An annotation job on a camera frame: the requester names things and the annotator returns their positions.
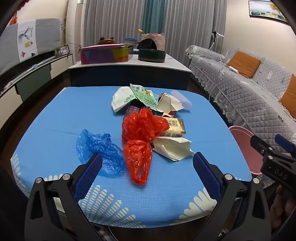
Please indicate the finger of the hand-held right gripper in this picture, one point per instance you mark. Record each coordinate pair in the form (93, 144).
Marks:
(259, 144)
(283, 142)

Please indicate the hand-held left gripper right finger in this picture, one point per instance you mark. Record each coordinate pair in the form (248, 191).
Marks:
(208, 176)

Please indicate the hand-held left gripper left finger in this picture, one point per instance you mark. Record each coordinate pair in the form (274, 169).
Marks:
(89, 176)

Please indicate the pink plastic bin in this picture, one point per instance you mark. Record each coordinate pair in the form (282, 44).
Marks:
(240, 148)

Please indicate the blue plastic bag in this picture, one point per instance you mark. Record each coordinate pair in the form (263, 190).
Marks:
(97, 146)

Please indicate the red plastic bag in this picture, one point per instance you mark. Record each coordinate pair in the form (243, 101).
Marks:
(136, 153)

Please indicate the beige milk carton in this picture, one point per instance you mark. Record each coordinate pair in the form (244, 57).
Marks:
(175, 127)

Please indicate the translucent plastic cup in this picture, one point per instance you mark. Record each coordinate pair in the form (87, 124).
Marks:
(185, 102)

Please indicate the dark snack wrapper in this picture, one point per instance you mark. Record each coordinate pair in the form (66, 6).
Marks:
(133, 109)

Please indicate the white carton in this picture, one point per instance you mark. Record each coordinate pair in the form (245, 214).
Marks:
(170, 102)

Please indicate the person's right hand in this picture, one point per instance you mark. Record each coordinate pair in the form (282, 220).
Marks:
(281, 208)

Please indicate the flattened white paper bag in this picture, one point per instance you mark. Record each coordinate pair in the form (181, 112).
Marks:
(173, 147)

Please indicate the large orange cushion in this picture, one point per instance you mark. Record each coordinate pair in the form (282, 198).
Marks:
(290, 97)

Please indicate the grey quilted sofa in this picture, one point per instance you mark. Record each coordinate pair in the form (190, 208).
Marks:
(242, 92)

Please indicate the blue flower print tablecloth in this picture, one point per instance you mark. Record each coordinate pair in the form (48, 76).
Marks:
(57, 120)

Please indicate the small orange cushion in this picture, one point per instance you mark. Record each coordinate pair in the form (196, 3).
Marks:
(244, 63)

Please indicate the squashed white paper bowl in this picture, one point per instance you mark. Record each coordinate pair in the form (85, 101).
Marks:
(120, 99)

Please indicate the green snack packet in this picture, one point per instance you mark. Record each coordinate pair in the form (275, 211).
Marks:
(144, 96)

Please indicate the grey coffee table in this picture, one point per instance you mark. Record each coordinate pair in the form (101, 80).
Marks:
(129, 74)

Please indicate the dark television stand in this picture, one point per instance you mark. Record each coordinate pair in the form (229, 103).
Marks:
(32, 78)

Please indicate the white floor stand device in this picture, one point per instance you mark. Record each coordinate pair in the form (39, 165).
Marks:
(216, 37)

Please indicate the colourful rectangular box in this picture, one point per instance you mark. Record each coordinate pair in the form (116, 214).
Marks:
(104, 55)

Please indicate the dark green round tin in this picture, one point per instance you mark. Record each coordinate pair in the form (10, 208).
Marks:
(151, 55)

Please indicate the brown teapot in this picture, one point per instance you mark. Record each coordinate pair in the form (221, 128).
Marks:
(105, 41)

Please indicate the grey curtain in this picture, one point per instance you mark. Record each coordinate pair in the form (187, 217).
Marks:
(111, 20)
(189, 27)

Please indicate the stack of coloured bowls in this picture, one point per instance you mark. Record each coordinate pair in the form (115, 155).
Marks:
(130, 42)

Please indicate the pink quilted basket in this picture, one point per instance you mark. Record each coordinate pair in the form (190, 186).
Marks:
(160, 41)

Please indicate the television with grey cover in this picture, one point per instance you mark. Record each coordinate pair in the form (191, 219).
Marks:
(41, 37)

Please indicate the white standing air conditioner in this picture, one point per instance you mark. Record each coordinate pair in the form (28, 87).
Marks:
(75, 20)

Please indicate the teal curtain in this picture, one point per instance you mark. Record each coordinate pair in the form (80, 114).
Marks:
(152, 16)

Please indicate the small photo frame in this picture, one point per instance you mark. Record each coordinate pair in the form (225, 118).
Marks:
(65, 49)

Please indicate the framed wall picture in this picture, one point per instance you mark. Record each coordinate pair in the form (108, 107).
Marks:
(263, 10)

